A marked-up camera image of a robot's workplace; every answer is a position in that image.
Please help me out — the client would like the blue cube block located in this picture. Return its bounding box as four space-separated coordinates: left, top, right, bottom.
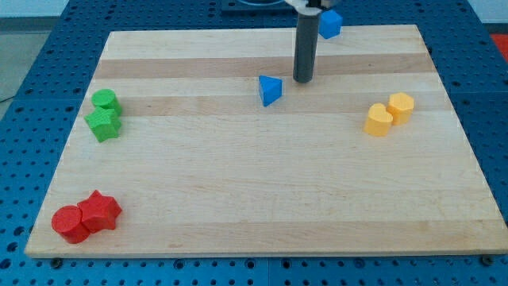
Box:
318 10 343 39

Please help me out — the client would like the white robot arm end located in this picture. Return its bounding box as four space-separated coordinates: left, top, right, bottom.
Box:
284 0 341 16

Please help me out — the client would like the blue triangular prism block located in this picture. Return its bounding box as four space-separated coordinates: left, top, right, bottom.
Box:
259 75 283 106

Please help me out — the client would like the light wooden board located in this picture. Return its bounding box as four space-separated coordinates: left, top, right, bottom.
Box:
25 25 507 258

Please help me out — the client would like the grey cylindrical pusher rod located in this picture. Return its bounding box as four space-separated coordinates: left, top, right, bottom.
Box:
293 14 320 83

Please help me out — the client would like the yellow heart block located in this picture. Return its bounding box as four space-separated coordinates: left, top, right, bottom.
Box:
363 103 393 137

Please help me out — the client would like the green star block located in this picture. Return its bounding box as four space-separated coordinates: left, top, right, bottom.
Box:
84 106 121 142

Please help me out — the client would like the green cylinder block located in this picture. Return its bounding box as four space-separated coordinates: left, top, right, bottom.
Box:
91 89 122 116

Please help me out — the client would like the red star block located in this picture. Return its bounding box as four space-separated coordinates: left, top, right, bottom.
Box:
77 190 122 234

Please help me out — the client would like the red cylinder block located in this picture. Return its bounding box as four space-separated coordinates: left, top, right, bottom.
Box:
51 205 90 244

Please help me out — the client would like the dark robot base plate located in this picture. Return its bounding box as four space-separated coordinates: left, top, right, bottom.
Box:
221 0 293 14

